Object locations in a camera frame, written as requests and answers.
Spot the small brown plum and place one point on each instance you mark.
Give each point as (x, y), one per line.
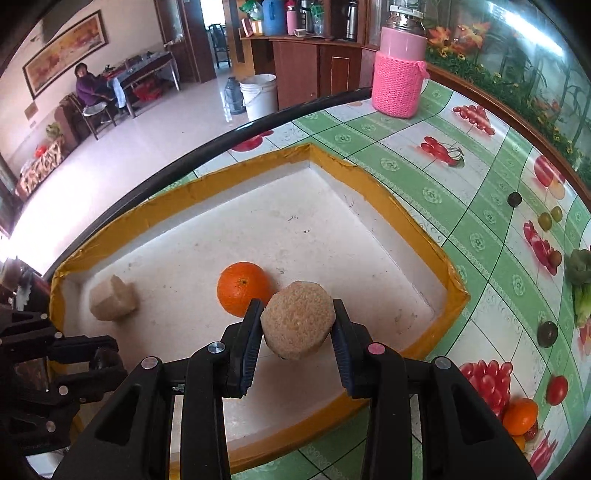
(556, 258)

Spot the sofa with patterned cover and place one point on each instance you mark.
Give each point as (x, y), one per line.
(39, 166)

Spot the tan bread chunk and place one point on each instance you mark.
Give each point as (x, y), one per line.
(113, 299)

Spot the dark purple passion fruit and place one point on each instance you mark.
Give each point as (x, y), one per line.
(548, 333)

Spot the small green plum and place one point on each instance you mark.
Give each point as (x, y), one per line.
(545, 221)
(557, 213)

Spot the blue thermos jug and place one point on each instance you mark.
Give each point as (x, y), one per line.
(273, 17)

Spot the pink bottle with knitted sleeve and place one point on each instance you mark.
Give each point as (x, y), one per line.
(398, 74)

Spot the fruit print green tablecloth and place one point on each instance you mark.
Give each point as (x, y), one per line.
(415, 194)

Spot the red tomato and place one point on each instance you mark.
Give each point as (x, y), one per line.
(557, 390)

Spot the framed wall painting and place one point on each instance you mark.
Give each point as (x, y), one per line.
(64, 48)

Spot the dark wooden chair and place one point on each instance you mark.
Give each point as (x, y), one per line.
(220, 44)

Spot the white foam box yellow rim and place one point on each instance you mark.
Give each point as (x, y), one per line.
(277, 230)

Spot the small dark plum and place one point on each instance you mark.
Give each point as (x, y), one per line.
(514, 199)

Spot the clear water jug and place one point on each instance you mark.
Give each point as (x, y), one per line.
(232, 96)

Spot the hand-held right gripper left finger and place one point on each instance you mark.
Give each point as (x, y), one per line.
(245, 355)

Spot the flower print glass panel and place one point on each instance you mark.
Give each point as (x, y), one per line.
(517, 55)

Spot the orange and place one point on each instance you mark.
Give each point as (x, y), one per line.
(520, 417)
(240, 286)

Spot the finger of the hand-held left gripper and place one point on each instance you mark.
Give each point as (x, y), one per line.
(99, 378)
(87, 345)

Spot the small pink bottle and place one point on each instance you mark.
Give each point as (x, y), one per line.
(292, 19)

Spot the round brown bun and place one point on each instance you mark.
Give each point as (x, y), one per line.
(298, 318)

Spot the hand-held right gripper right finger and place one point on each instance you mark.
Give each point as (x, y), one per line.
(344, 357)

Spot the steel thermos flask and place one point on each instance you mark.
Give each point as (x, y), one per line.
(352, 21)

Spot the dining table with cloth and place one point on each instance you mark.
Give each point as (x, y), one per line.
(138, 69)

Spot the brown wooden cabinet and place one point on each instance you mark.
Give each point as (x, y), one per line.
(304, 69)

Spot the green bok choy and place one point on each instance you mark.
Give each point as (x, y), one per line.
(581, 286)

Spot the white plastic bucket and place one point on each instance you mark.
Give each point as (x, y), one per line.
(258, 98)

